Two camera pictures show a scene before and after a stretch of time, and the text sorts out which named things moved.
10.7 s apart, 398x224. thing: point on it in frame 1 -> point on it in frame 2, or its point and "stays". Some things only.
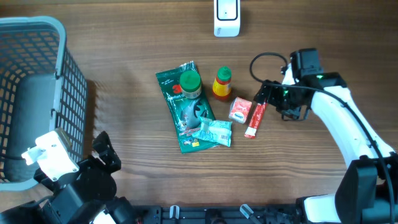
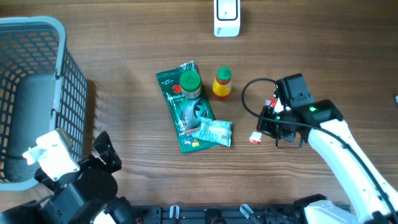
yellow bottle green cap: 222,86 stays
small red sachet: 257,119 -> 255,137
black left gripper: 104,146 stays
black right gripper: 272,97 -> 264,126
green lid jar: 191,84 stays
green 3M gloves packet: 186,112 stays
